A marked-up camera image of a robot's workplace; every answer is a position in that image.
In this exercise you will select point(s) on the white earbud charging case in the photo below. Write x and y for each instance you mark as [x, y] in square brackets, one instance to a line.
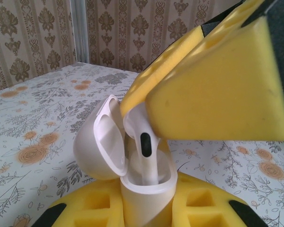
[146, 203]

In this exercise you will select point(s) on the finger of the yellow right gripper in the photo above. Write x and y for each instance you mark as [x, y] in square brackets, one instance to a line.
[215, 94]
[156, 75]

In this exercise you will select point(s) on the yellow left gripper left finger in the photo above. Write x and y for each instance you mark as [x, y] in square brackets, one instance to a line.
[85, 201]

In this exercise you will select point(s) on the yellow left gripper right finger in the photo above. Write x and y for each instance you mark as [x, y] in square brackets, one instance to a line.
[217, 201]

